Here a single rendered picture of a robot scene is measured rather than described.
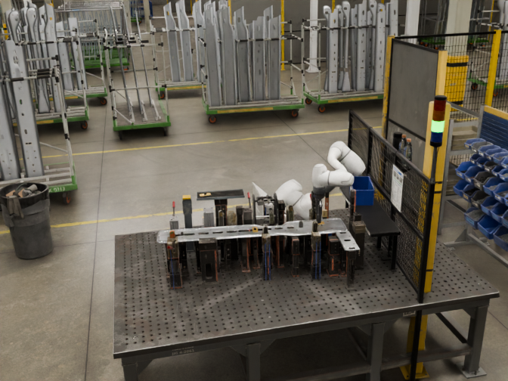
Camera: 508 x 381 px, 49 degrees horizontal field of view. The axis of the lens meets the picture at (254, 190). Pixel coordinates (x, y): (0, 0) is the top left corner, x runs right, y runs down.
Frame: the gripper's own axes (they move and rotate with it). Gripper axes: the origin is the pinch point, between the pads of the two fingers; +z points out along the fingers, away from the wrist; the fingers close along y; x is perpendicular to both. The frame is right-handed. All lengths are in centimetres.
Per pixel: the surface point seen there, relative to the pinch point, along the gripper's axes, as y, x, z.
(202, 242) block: -20, 85, 3
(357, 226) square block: -16.8, -24.8, 0.6
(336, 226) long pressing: -3.6, -12.8, 6.0
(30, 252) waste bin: 170, 266, 97
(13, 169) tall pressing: 337, 324, 61
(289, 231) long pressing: -6.9, 22.6, 5.9
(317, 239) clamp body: -24.7, 6.3, 4.4
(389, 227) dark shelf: -18, -48, 3
